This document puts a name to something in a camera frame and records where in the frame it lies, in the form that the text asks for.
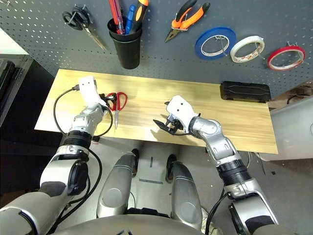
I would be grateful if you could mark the white tape roll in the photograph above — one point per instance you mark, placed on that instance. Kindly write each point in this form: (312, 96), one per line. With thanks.
(244, 58)

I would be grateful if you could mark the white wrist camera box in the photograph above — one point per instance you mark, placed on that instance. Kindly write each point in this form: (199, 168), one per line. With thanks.
(181, 110)
(89, 90)

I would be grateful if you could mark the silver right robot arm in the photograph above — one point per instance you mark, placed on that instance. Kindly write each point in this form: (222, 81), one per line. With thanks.
(220, 144)

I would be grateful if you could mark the black plastic tool cup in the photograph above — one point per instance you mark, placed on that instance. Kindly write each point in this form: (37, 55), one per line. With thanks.
(128, 54)

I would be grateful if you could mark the silver right robot leg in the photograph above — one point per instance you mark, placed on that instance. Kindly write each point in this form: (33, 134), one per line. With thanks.
(185, 195)

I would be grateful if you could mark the silver double peg hook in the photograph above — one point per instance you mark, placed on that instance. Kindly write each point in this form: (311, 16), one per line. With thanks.
(80, 8)

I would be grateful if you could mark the brown wooden board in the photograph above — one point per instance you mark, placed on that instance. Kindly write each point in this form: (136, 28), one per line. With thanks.
(288, 93)

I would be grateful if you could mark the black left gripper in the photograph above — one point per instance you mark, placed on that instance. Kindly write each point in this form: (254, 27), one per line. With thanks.
(103, 100)

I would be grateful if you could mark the blue tape roll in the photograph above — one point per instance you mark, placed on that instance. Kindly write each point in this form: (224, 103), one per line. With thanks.
(215, 30)

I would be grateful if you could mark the black right robot foot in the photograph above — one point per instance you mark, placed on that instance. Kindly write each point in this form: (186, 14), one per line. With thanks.
(170, 167)

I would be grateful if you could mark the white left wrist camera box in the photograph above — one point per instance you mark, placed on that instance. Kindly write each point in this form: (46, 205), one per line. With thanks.
(89, 90)

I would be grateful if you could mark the dark grey metal pegboard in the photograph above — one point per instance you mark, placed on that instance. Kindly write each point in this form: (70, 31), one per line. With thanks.
(49, 31)

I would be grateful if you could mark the orange black needle-nose pliers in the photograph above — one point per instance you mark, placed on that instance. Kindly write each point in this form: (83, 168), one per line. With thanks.
(190, 20)

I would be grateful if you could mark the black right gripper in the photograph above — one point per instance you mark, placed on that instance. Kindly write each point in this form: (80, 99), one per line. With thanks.
(174, 126)

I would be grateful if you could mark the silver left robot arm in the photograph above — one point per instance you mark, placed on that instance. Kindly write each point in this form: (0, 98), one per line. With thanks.
(80, 124)

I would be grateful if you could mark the silver robot leg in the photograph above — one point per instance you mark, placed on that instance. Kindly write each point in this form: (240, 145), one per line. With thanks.
(185, 195)
(115, 191)

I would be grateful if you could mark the black plastic tool case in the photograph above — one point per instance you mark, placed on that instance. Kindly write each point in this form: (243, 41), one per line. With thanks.
(244, 91)

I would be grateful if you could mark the black table support bracket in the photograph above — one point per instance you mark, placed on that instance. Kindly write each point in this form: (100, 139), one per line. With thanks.
(96, 139)

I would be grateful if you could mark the black left robot foot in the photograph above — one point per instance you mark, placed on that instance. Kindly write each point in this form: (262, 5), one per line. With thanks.
(135, 161)

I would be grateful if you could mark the black robot foot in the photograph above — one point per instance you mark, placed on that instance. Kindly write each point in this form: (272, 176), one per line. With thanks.
(170, 167)
(135, 161)

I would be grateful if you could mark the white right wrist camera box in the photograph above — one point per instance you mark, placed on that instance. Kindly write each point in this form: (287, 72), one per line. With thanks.
(181, 110)

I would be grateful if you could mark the white sneaker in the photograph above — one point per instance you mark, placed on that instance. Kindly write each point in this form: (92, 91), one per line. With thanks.
(207, 220)

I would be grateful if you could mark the red tape roll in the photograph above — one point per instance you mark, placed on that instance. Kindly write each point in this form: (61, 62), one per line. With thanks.
(270, 62)

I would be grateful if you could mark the silver left robot leg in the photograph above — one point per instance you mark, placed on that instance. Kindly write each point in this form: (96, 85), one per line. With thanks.
(115, 191)

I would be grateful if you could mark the grey robot torso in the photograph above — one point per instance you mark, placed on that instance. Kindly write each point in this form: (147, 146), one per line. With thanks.
(122, 226)

